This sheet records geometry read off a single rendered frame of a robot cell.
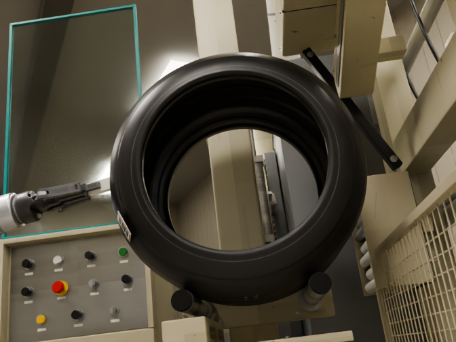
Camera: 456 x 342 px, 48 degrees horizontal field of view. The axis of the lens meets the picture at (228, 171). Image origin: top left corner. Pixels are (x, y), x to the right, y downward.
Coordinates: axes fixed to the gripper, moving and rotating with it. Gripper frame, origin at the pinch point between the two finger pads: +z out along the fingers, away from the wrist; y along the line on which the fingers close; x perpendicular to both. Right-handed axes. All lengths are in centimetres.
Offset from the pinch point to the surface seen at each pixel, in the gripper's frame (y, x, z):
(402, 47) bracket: 8, -18, 84
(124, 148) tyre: -11.8, -2.2, 9.5
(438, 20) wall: 266, -170, 237
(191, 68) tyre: -11.8, -17.3, 28.3
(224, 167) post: 27.7, -6.3, 29.5
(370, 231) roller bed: 21, 25, 62
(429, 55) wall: 282, -148, 224
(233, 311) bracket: 25.2, 34.1, 21.2
